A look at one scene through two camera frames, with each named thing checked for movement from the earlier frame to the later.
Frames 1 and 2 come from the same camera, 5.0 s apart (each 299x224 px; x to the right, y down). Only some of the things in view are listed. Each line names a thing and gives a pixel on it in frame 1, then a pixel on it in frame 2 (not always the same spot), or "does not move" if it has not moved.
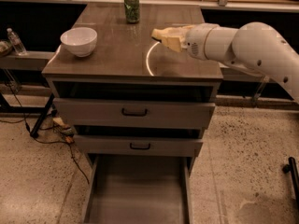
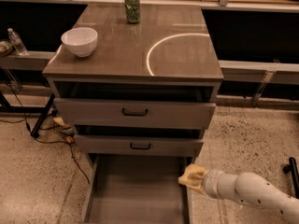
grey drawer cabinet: x=120 y=91 does not move
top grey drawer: x=99 y=112 does not move
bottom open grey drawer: x=137 y=189 does not move
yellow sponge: x=159 y=34 to x=192 y=177
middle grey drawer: x=139 y=145 does not move
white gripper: x=195 y=40 to x=209 y=181
